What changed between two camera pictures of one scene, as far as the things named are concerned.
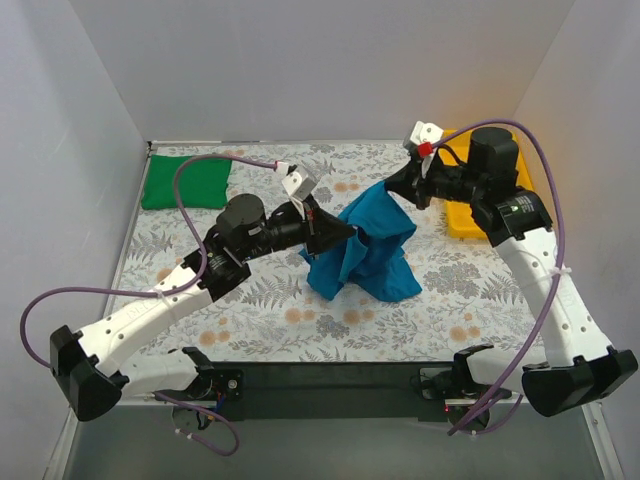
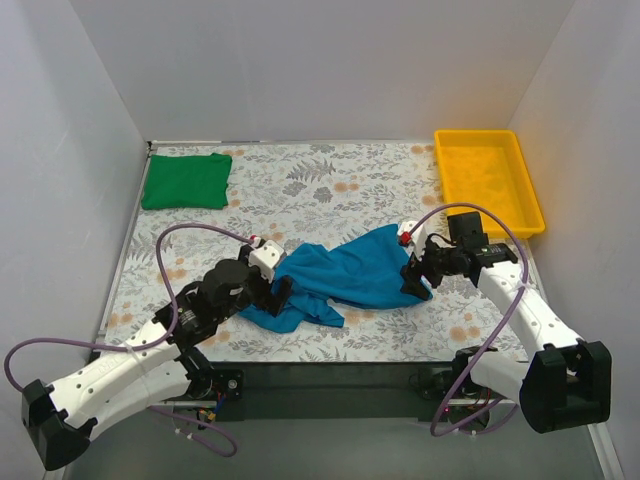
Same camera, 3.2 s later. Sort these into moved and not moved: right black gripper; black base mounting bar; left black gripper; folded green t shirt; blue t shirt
Moved: right black gripper; blue t shirt; left black gripper
Not moved: black base mounting bar; folded green t shirt
